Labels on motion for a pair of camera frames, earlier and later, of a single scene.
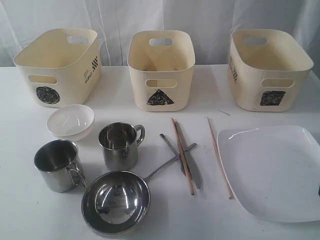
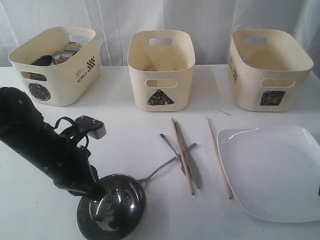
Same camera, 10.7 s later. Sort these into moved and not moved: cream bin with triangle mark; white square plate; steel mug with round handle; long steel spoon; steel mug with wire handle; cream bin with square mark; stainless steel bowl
Moved: stainless steel bowl; steel mug with wire handle; steel mug with round handle; long steel spoon
Not moved: cream bin with triangle mark; white square plate; cream bin with square mark
